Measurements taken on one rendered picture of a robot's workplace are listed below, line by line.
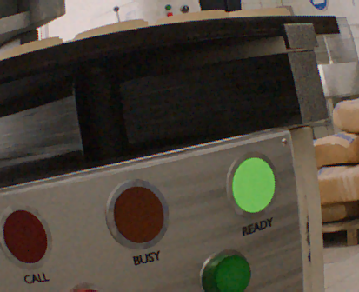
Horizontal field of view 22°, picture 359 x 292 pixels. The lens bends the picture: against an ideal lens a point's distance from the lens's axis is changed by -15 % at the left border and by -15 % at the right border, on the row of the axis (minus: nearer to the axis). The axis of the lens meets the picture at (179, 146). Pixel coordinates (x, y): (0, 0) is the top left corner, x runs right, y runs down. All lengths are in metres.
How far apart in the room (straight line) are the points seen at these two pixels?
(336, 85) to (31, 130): 4.51
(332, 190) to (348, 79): 1.17
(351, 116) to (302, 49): 4.00
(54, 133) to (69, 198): 0.39
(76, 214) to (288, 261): 0.16
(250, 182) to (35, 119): 0.40
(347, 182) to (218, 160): 3.85
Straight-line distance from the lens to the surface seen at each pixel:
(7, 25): 1.37
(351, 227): 4.50
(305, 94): 0.64
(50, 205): 0.54
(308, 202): 0.68
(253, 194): 0.61
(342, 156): 4.62
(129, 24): 0.60
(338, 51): 5.76
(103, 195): 0.56
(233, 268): 0.59
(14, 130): 1.03
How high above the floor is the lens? 0.87
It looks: 3 degrees down
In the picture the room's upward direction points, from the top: 10 degrees counter-clockwise
